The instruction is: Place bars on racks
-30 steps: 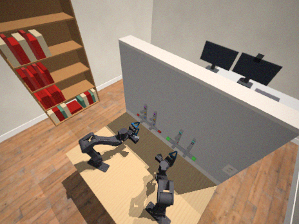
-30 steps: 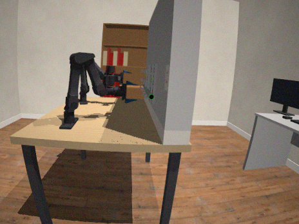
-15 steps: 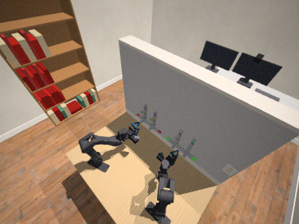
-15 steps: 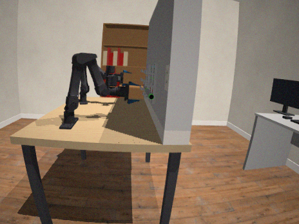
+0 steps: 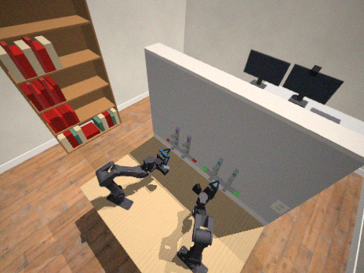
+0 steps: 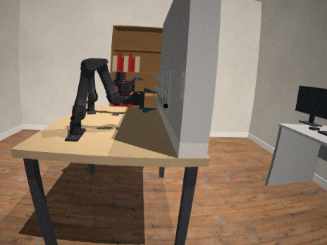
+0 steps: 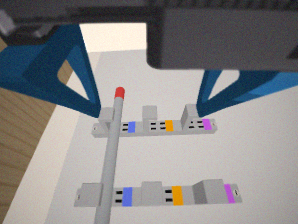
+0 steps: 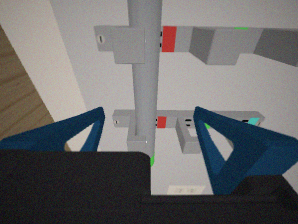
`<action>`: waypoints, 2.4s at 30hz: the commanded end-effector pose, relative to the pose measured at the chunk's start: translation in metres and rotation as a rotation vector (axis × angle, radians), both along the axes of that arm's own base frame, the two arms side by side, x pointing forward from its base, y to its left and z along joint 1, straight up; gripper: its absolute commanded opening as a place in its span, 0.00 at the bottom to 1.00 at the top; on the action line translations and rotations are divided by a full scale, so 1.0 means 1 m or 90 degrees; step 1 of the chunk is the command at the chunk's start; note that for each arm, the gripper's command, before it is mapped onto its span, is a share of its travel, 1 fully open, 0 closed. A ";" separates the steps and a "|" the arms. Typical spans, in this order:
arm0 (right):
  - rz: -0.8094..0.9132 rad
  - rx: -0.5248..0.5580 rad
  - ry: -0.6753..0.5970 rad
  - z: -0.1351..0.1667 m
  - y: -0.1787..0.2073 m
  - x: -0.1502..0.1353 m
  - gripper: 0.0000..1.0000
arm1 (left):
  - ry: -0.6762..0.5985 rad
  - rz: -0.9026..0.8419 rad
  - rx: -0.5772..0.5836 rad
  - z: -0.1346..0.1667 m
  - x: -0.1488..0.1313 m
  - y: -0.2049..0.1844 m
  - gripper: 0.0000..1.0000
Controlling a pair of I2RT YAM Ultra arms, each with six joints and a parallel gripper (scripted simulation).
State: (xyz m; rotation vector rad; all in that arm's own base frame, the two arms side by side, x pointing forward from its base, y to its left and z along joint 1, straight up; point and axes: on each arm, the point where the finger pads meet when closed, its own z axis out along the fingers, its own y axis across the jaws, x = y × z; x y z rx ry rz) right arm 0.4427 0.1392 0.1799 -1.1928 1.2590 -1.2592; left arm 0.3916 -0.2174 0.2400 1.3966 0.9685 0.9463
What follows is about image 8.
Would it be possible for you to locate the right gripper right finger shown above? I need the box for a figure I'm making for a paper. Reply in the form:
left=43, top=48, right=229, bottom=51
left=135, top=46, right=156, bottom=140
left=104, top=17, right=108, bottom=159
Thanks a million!
left=193, top=106, right=298, bottom=195

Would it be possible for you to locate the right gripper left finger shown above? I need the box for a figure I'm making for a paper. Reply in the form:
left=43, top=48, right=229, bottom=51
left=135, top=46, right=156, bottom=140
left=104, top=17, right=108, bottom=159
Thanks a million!
left=0, top=107, right=105, bottom=151

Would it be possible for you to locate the grey metal bar with green ends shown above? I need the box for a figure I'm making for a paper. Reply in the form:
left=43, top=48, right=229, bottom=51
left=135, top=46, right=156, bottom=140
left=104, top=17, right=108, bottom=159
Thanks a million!
left=127, top=0, right=162, bottom=167

